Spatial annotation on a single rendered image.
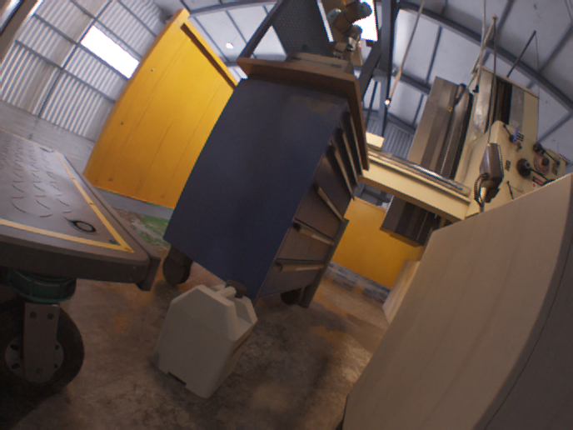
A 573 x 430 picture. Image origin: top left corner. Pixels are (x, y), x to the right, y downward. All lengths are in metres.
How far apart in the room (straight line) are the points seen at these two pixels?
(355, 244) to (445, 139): 2.23
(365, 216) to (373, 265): 0.78
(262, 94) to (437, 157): 2.08
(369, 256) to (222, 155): 3.53
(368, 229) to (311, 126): 3.49
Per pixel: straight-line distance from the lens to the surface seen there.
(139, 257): 0.32
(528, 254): 0.28
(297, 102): 0.97
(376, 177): 2.23
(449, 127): 2.99
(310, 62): 1.02
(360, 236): 4.28
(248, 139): 0.97
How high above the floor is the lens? 0.43
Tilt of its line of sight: 1 degrees up
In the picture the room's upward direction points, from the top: 25 degrees clockwise
